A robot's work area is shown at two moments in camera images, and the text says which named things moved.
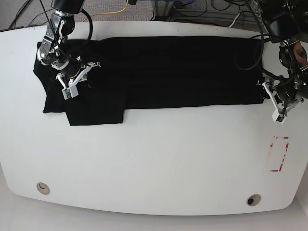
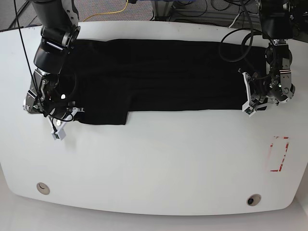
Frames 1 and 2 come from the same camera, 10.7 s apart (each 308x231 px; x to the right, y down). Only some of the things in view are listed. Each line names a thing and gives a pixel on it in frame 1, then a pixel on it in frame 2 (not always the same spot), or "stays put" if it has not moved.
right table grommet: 253,199 stays put
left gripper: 72,70 to 59,108
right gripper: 287,92 to 260,85
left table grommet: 43,188 stays put
